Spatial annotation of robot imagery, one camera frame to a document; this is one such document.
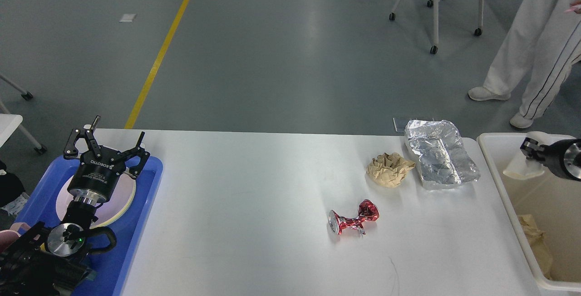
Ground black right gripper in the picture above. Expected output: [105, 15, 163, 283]
[520, 137, 581, 182]

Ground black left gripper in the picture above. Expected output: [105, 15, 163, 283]
[64, 115, 151, 203]

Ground white paper cup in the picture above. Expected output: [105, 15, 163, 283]
[502, 131, 557, 180]

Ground pink plate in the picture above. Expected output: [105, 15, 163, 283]
[55, 174, 136, 228]

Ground foil sheet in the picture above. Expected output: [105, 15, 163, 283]
[404, 119, 481, 190]

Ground pink ribbed mug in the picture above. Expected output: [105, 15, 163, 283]
[0, 222, 30, 253]

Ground brown paper back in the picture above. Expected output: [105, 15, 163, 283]
[366, 153, 415, 188]

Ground brown paper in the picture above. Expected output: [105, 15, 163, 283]
[366, 153, 415, 188]
[517, 214, 554, 280]

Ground brown paper front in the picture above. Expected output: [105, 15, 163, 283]
[517, 214, 554, 280]

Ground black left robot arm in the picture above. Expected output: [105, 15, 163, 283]
[1, 116, 151, 296]

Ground yellow plate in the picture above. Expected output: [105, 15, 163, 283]
[91, 179, 136, 228]

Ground white plastic bin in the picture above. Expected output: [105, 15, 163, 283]
[477, 133, 581, 296]

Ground white side table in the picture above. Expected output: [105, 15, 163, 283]
[0, 74, 47, 154]

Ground blue plastic tray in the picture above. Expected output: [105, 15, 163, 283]
[15, 157, 162, 296]

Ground person in white tracksuit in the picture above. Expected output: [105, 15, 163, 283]
[468, 0, 581, 129]

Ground crushed red can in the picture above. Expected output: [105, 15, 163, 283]
[328, 199, 380, 235]

